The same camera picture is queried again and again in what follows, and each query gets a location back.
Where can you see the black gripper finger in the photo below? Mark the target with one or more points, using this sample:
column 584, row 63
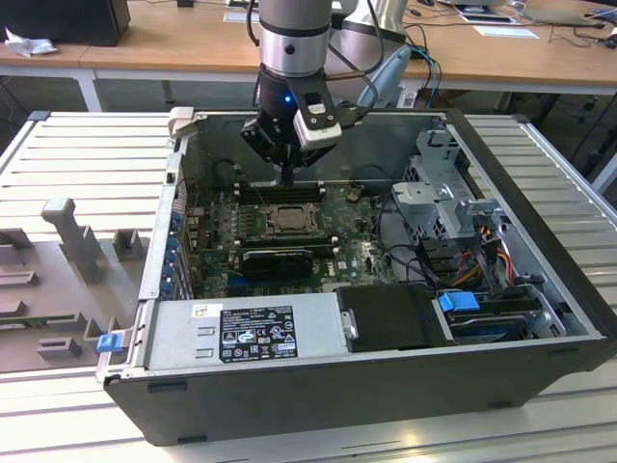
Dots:
column 315, row 156
column 258, row 137

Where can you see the silver CPU green edge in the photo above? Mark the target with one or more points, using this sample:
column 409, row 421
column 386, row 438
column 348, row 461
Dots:
column 292, row 217

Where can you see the black RAM slot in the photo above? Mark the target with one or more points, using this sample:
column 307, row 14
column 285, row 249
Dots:
column 323, row 251
column 270, row 198
column 260, row 188
column 270, row 241

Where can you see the CPU socket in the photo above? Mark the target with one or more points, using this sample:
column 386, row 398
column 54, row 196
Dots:
column 268, row 233

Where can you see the grey case latch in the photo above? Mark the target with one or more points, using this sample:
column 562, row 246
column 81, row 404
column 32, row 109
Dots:
column 180, row 123

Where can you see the green motherboard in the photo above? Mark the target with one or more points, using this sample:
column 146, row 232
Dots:
column 352, row 251

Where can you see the pale blue teach pendant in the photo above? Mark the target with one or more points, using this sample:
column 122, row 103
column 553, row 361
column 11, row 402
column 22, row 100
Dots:
column 390, row 82

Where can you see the black graphics card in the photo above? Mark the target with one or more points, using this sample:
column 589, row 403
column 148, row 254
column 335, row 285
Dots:
column 275, row 263

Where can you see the metal drive cage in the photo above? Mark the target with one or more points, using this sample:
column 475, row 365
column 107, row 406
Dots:
column 434, row 202

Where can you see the wooden desk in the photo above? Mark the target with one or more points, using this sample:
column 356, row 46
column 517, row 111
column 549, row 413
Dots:
column 169, row 34

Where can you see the black plastic shroud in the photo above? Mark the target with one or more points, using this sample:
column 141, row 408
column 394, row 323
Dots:
column 385, row 318

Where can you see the blue disk carrier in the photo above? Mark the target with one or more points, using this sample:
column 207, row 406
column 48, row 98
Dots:
column 458, row 301

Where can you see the silver power supply with label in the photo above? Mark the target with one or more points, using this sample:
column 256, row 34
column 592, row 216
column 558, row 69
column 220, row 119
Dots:
column 183, row 333

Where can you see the black box on desk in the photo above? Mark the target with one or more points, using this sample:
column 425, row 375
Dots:
column 62, row 19

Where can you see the hard disk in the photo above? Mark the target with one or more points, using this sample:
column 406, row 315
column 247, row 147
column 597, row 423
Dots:
column 487, row 328

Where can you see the black PC case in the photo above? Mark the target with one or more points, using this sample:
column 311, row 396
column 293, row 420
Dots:
column 337, row 400

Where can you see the crumpled white paper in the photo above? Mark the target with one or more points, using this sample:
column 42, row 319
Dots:
column 29, row 46

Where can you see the grey parts rack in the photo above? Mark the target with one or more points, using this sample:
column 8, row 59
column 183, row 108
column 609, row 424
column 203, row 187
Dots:
column 48, row 270

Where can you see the blue plastic case clip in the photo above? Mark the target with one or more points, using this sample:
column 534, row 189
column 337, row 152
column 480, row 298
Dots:
column 108, row 345

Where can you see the grey laptop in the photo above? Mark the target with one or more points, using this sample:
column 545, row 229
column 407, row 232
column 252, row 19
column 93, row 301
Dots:
column 559, row 12

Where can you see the green RAM stick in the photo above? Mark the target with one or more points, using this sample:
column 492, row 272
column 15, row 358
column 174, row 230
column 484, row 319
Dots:
column 29, row 322

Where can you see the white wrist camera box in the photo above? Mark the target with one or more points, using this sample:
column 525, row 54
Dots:
column 318, row 135

